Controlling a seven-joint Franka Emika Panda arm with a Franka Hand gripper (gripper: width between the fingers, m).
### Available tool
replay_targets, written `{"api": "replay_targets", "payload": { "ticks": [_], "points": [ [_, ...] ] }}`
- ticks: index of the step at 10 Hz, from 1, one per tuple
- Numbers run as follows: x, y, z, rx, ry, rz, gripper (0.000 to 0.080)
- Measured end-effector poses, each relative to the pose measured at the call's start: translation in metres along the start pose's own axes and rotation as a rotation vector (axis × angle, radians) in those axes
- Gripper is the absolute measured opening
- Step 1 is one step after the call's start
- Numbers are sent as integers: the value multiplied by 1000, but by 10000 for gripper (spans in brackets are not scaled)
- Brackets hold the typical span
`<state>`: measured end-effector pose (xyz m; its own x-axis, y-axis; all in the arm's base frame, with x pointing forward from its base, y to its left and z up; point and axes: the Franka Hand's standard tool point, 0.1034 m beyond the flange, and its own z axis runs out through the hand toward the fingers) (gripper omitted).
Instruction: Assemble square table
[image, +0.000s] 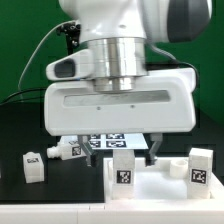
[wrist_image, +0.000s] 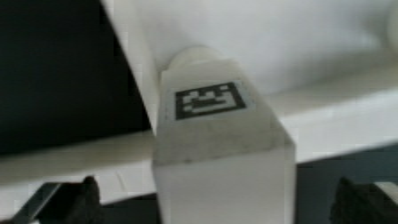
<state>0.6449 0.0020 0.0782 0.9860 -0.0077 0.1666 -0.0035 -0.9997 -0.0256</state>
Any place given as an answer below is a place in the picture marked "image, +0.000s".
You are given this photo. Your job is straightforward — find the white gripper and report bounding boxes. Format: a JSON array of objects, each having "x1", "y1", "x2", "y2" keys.
[{"x1": 44, "y1": 50, "x2": 196, "y2": 167}]

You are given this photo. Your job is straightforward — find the white square tabletop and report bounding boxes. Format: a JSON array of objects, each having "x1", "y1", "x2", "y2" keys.
[{"x1": 104, "y1": 157, "x2": 224, "y2": 201}]

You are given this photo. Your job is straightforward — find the white marker plate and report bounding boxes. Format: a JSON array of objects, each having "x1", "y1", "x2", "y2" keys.
[{"x1": 56, "y1": 133, "x2": 149, "y2": 152}]

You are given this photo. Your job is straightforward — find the black cables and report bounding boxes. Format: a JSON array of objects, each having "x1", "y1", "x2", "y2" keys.
[{"x1": 0, "y1": 87, "x2": 49, "y2": 108}]

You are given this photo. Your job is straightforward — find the grey braided cable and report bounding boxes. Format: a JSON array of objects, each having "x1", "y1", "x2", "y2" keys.
[{"x1": 145, "y1": 43, "x2": 200, "y2": 88}]

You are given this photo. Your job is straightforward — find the black camera on stand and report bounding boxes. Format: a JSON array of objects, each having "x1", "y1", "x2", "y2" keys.
[{"x1": 56, "y1": 21, "x2": 81, "y2": 54}]

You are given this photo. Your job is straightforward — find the white camera cable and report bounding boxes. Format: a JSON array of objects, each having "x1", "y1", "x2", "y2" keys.
[{"x1": 17, "y1": 23, "x2": 68, "y2": 92}]

